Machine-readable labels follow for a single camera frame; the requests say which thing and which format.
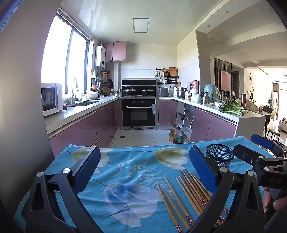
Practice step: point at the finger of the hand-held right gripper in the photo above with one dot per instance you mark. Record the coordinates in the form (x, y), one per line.
(262, 142)
(244, 152)

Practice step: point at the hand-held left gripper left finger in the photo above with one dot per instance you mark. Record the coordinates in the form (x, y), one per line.
(87, 165)

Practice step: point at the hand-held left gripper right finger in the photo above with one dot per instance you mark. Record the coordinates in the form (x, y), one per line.
(201, 165)

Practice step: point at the black mesh holder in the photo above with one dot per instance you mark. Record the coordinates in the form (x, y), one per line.
(220, 152)

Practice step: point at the bunch of bamboo chopsticks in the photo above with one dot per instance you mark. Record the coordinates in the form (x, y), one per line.
(190, 190)

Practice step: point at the person's right hand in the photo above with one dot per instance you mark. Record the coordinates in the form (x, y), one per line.
(266, 199)

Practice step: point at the black round stool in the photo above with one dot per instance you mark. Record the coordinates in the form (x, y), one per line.
(274, 132)

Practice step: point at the long pink base cabinet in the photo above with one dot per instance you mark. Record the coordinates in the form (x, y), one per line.
(78, 132)

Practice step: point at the clear plastic bag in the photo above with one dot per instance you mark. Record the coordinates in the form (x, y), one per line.
(186, 134)

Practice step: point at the dark oil bottle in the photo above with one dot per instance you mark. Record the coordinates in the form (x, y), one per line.
(178, 135)

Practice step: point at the pink base cabinet white-topped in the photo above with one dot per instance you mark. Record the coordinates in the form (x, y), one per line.
(213, 125)

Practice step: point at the yellow oil bottle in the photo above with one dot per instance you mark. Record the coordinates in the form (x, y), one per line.
(172, 134)

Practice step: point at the green leafy vegetables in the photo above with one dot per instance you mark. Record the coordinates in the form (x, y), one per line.
(232, 108)

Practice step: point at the dark tumbler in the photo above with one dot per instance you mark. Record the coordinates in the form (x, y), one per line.
(243, 100)

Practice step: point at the blue floral tablecloth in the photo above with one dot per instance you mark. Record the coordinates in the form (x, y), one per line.
(134, 161)

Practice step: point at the narrow pink base cabinet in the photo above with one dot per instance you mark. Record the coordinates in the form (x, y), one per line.
(166, 113)

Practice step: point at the grey thermos bottle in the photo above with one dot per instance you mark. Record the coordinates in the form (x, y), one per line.
(206, 99)

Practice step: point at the teal round appliance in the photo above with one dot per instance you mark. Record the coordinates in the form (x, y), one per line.
(213, 91)

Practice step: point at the white casserole pot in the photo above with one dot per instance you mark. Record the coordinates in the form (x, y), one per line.
(92, 95)

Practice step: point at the metal sink faucet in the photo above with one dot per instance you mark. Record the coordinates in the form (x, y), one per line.
(73, 96)

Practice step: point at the black built-in oven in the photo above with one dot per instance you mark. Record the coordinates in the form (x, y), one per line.
(138, 114)

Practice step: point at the white microwave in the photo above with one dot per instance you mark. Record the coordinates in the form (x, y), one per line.
(52, 98)

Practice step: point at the stainless steel stockpot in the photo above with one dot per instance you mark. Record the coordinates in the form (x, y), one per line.
(181, 93)

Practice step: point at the woven basket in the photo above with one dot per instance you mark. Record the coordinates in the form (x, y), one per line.
(106, 91)

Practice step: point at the dark slatted partition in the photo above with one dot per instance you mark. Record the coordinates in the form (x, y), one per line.
(217, 78)

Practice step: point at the pink electric kettle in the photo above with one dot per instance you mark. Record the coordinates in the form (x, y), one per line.
(195, 86)

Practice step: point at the silver box appliance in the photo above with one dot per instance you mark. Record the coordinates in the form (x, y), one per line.
(163, 91)

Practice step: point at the hanging black pan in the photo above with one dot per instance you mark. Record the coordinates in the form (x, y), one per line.
(109, 83)

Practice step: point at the lidded black pot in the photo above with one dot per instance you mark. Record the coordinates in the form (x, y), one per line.
(147, 90)
(129, 90)

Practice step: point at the wooden cutting board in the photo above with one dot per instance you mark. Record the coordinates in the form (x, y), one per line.
(173, 72)

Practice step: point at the black range hood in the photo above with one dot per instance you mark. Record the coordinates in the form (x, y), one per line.
(139, 81)

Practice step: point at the white water heater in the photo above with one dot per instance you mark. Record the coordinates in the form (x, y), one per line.
(100, 56)

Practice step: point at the large kitchen window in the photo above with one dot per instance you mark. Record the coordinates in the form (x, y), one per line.
(56, 56)

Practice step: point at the square ceiling light panel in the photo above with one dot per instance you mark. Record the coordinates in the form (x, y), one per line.
(140, 25)

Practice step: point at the round wall clock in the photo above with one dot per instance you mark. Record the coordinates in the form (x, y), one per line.
(251, 78)

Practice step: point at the pink wall painting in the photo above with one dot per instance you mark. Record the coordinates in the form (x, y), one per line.
(225, 80)

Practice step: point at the black wall rack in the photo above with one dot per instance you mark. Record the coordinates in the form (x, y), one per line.
(168, 79)

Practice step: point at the pink wall cabinet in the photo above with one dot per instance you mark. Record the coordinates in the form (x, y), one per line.
(116, 51)

